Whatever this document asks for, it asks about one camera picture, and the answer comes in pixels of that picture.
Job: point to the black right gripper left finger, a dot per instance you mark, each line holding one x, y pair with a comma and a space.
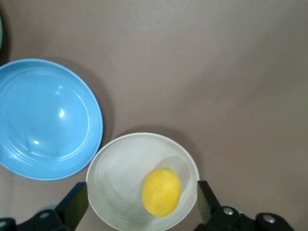
72, 204

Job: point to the beige plate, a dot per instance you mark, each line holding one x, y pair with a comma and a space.
115, 183

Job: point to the yellow lemon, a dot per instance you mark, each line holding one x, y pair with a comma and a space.
161, 192

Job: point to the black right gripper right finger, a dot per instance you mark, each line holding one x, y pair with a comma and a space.
209, 211

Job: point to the blue plate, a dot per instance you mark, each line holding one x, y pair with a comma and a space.
48, 120

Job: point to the pale green plate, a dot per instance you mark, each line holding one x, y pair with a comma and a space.
0, 33

